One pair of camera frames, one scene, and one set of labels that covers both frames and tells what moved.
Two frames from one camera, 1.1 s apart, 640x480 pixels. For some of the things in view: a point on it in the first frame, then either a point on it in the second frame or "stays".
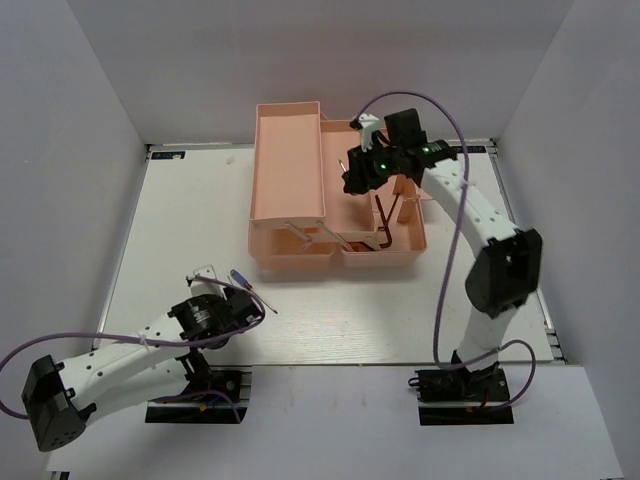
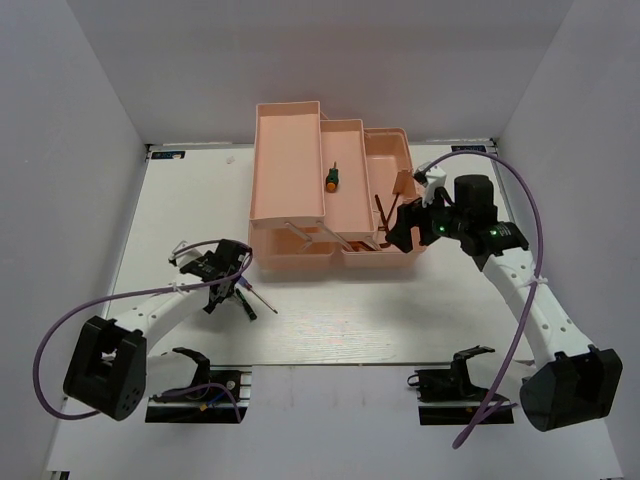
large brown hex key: x=389 y=241 stays
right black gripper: x=359 y=174 to x=409 y=216
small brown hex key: x=383 y=228 stays
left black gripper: x=213 y=298 to x=210 y=307
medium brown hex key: x=360 y=246 stays
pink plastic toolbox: x=303 y=218 stays
